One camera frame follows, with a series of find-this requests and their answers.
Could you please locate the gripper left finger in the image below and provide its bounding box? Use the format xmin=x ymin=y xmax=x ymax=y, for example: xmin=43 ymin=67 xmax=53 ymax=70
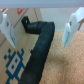
xmin=0 ymin=11 xmax=18 ymax=50

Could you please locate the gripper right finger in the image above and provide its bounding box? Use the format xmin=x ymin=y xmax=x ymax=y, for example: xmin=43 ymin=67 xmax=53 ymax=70
xmin=61 ymin=10 xmax=84 ymax=48

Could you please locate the black drawer handle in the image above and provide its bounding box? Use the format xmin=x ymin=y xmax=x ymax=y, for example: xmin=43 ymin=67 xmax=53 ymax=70
xmin=18 ymin=16 xmax=56 ymax=84

